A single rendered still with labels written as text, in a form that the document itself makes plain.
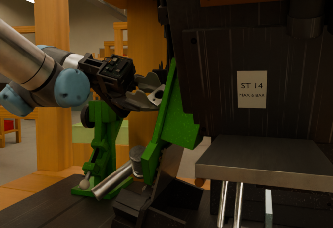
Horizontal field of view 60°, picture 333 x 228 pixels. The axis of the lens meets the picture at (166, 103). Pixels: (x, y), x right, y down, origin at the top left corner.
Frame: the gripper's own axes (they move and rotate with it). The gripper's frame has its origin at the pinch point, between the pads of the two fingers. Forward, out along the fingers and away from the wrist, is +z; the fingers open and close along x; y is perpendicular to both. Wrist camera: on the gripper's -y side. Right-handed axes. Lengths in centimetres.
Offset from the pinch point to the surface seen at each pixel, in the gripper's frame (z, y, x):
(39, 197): -29.8, -28.1, -24.4
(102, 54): -589, -680, 617
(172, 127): 5.8, 3.8, -7.9
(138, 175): 0.8, -6.6, -15.6
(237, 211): 21.4, 3.8, -18.7
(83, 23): -694, -603, 680
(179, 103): 5.8, 7.2, -4.5
